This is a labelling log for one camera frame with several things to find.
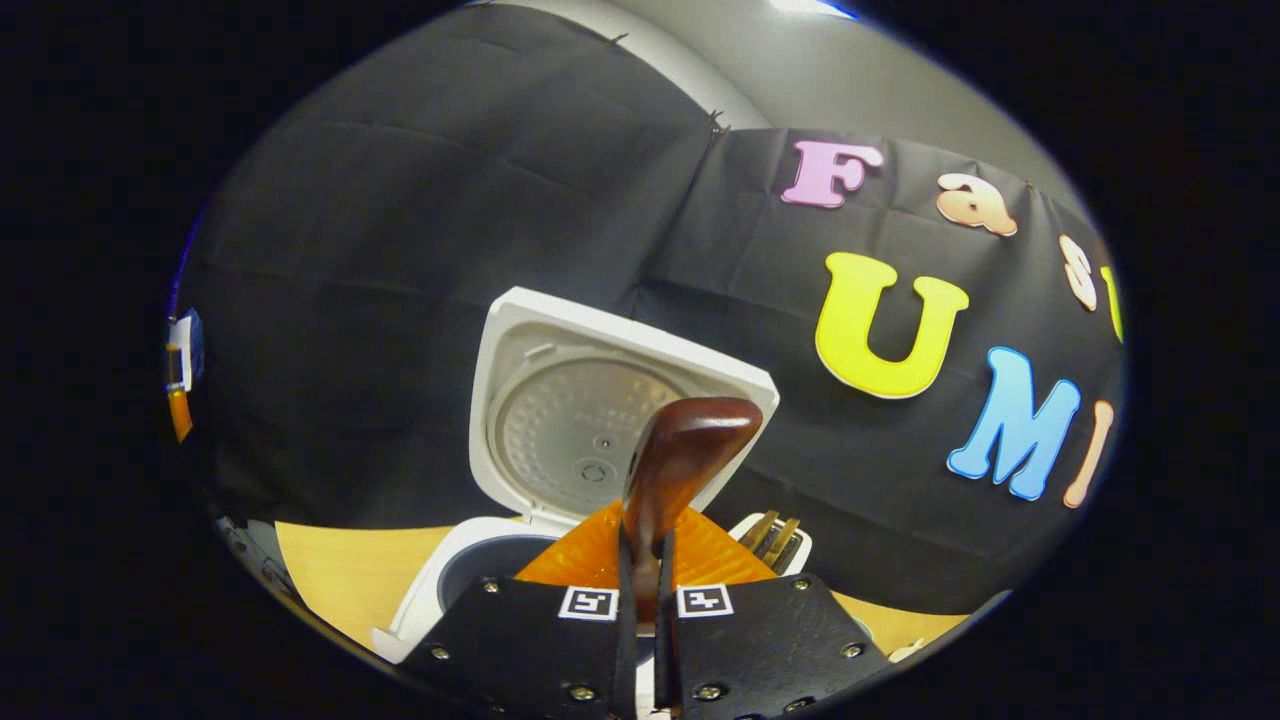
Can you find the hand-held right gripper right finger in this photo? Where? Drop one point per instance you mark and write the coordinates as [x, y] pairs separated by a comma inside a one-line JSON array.
[[665, 660]]

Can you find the white toaster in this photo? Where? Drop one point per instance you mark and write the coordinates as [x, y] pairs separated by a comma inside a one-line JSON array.
[[800, 550]]

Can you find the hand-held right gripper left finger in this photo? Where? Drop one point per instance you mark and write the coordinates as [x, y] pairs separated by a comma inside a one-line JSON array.
[[625, 650]]

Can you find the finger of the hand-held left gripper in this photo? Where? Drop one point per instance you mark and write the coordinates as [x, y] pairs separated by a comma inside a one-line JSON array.
[[178, 415]]

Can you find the white rice cooker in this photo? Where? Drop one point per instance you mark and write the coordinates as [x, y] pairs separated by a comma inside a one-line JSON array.
[[560, 420]]

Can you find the ceiling light panel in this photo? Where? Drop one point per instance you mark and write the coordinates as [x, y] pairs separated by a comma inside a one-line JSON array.
[[810, 6]]

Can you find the brown bread slice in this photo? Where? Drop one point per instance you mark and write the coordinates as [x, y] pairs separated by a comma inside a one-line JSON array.
[[785, 545], [760, 530]]

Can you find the black backdrop cloth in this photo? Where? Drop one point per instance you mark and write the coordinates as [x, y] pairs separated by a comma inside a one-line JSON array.
[[380, 200]]

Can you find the brown wooden spoon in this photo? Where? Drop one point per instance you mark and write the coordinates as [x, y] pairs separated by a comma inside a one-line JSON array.
[[680, 460]]

